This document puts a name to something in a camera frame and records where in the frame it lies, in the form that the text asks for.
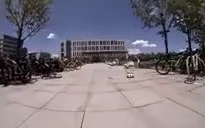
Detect large pale multistorey building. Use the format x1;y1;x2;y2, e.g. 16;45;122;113
60;39;129;64

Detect small white robot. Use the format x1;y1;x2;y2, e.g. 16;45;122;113
124;61;136;80

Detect pale concrete slab plaza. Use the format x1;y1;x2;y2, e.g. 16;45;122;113
0;62;205;128

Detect bicycle at rack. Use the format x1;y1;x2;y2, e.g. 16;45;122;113
155;52;205;76

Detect row of parked bicycles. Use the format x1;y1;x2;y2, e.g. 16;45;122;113
0;54;84;88

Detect bare-branched tree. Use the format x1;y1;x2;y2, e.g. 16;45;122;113
4;0;54;54

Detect group of leafy trees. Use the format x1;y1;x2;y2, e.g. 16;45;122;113
129;0;205;61

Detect metal bicycle racks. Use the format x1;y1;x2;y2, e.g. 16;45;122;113
183;53;205;89

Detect dark building with windows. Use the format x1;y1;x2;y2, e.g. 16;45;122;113
0;32;28;58

